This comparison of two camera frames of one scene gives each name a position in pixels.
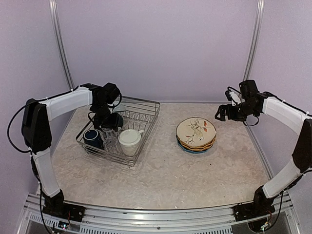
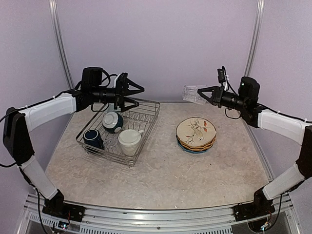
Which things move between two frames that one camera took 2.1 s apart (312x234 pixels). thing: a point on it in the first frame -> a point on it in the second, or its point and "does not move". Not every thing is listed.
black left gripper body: x=103 y=117 -> x=120 y=92
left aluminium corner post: x=58 y=34 does not move
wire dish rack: x=118 y=136 does not move
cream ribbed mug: x=129 y=140 does not move
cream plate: x=196 y=131 does not move
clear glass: x=109 y=133 -> x=190 y=94
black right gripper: x=231 y=116 -> x=217 y=94
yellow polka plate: x=196 y=147 does not move
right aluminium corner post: x=255 y=40 does not move
